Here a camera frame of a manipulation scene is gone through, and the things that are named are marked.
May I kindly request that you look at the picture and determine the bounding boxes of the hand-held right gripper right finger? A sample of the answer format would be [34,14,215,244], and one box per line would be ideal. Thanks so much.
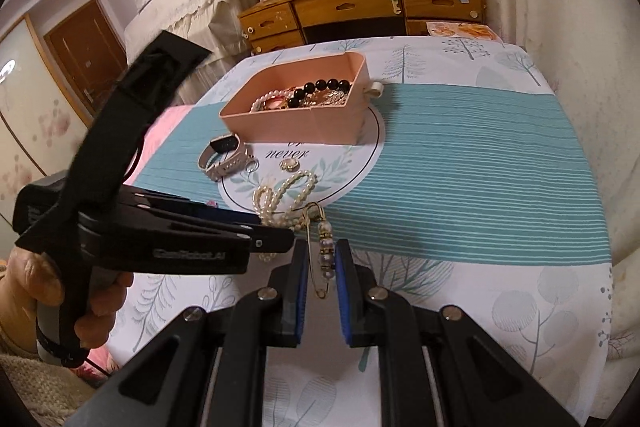
[334,239,583,427]

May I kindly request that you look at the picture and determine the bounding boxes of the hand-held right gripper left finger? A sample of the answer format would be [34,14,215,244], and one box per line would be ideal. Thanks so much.
[87,239,311,427]

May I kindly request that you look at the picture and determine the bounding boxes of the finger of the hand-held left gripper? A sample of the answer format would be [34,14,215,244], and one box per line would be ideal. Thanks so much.
[121,186,264,231]
[172,222,297,254]

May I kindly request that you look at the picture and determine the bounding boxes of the pearl safety pin brooch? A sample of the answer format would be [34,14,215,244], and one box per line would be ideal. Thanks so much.
[300,203,337,299]

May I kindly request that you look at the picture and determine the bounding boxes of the white pearl necklace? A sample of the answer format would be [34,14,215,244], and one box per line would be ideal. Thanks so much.
[252,170,321,263]

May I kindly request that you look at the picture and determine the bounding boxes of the pink storage box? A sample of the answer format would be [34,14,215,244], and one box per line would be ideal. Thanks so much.
[220,52,371,145]

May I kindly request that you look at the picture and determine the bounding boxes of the white pearl bracelet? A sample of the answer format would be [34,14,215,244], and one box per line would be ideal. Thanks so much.
[250,91,286,112]

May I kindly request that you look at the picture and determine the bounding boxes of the black bead bracelet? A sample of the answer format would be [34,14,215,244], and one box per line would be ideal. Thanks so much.
[287,78,351,108]

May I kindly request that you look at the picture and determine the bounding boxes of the person's left forearm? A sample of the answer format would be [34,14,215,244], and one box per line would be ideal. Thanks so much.
[0,327,101,427]

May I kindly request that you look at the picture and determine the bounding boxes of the person's left hand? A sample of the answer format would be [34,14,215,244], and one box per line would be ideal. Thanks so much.
[0,252,133,350]

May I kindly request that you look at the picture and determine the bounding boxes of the smartwatch with lilac band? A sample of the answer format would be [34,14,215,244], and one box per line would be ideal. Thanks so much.
[198,133,253,182]

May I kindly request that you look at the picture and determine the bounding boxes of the pink blanket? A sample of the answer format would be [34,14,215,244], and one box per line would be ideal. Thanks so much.
[120,104,193,182]

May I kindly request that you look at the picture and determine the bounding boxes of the brown wooden door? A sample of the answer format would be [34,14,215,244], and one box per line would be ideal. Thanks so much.
[44,0,128,118]

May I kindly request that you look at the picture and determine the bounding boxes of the lace covered piano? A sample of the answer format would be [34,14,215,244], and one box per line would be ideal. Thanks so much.
[122,0,251,82]

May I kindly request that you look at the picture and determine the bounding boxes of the wooden desk with drawers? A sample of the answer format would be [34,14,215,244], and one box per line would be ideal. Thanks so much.
[237,0,486,55]

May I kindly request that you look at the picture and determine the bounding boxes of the cream leaf print curtain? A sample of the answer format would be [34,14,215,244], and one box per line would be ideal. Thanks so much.
[455,0,640,418]

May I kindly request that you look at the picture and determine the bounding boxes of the black cable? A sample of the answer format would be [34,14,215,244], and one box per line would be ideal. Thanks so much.
[87,354,113,380]

